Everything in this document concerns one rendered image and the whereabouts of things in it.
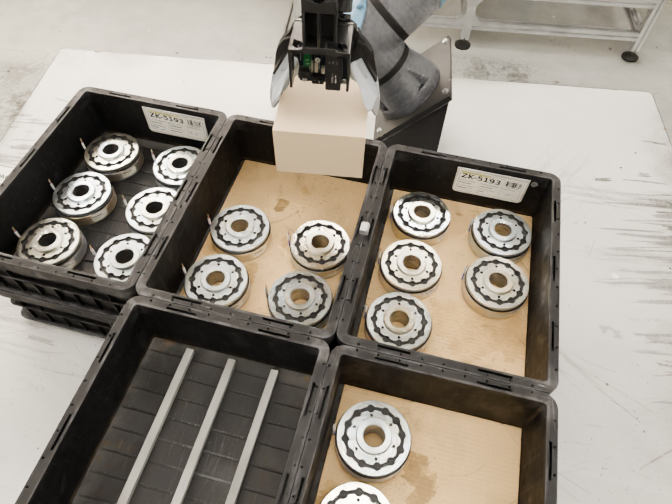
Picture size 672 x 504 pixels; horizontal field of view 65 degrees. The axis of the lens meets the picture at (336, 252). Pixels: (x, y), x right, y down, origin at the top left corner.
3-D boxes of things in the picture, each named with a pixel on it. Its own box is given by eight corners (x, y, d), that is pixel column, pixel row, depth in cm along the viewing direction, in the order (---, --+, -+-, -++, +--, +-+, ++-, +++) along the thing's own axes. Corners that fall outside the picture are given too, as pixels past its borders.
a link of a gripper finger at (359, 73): (373, 138, 71) (335, 88, 65) (375, 108, 75) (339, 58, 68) (393, 129, 70) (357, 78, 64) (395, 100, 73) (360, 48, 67)
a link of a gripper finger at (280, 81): (248, 118, 70) (284, 72, 64) (256, 89, 74) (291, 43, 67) (269, 129, 72) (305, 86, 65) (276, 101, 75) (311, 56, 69)
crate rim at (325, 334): (231, 122, 100) (230, 112, 98) (387, 152, 97) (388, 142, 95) (135, 301, 78) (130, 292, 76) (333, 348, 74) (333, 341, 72)
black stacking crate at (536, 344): (383, 188, 104) (389, 145, 95) (537, 219, 101) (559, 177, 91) (333, 374, 82) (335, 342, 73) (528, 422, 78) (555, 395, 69)
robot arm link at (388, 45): (356, 69, 118) (314, 26, 111) (403, 25, 113) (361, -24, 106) (366, 93, 110) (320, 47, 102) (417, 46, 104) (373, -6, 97)
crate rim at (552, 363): (387, 152, 97) (389, 142, 95) (556, 184, 93) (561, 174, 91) (333, 348, 74) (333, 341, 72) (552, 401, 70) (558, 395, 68)
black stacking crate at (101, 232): (104, 132, 112) (84, 88, 103) (237, 159, 108) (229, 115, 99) (-11, 289, 90) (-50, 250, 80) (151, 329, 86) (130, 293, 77)
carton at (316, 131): (292, 96, 84) (290, 55, 77) (368, 102, 83) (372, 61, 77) (276, 171, 74) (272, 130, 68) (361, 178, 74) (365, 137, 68)
